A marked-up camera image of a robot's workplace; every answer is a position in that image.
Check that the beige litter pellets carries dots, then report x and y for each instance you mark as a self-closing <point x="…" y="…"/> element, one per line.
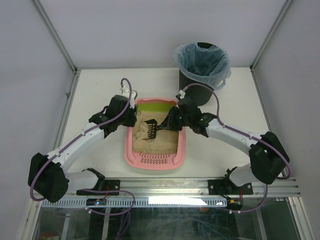
<point x="166" y="141"/>

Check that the litter clump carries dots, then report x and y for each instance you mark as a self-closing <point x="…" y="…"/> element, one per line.
<point x="138" y="135"/>
<point x="143" y="127"/>

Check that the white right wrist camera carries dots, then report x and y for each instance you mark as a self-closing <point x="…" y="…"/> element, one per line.
<point x="181" y="94"/>

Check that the black litter scoop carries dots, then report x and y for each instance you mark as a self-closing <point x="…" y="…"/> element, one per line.
<point x="153" y="127"/>

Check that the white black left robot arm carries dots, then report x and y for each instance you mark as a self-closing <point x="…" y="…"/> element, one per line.
<point x="49" y="173"/>

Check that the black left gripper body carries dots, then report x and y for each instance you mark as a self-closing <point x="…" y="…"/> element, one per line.
<point x="132" y="115"/>

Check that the blue plastic bin liner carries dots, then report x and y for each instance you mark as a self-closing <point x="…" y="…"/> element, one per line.
<point x="210" y="66"/>

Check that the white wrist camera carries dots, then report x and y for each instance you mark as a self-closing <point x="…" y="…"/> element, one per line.
<point x="181" y="94"/>
<point x="130" y="95"/>

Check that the black ribbed trash bin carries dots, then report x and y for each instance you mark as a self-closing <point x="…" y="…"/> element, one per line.
<point x="195" y="92"/>

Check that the aluminium mounting rail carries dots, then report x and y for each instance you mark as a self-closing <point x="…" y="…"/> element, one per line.
<point x="165" y="186"/>

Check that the white slotted cable duct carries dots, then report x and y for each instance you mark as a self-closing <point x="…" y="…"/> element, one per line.
<point x="139" y="202"/>

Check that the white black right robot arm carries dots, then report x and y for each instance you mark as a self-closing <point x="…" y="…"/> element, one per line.
<point x="267" y="157"/>

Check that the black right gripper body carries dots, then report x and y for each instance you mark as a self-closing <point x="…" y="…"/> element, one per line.
<point x="171" y="122"/>

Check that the pink litter box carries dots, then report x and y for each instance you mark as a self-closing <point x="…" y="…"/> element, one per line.
<point x="151" y="161"/>

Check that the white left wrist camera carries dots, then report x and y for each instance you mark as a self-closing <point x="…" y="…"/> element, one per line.
<point x="130" y="95"/>

